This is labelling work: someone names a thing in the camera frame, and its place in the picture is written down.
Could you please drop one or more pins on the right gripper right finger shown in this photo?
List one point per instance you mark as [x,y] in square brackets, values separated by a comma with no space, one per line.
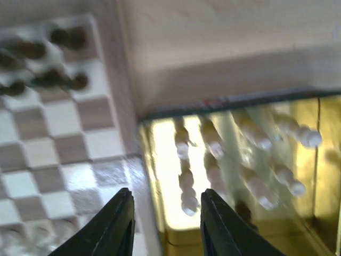
[223,232]

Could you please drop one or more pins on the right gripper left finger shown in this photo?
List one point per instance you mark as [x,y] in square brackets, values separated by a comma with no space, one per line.
[110,232]

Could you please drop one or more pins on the gold metal tin tray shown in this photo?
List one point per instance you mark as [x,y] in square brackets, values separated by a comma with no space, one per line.
[275,161]

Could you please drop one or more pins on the wooden chess board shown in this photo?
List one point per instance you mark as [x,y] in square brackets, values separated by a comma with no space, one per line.
[65,153]

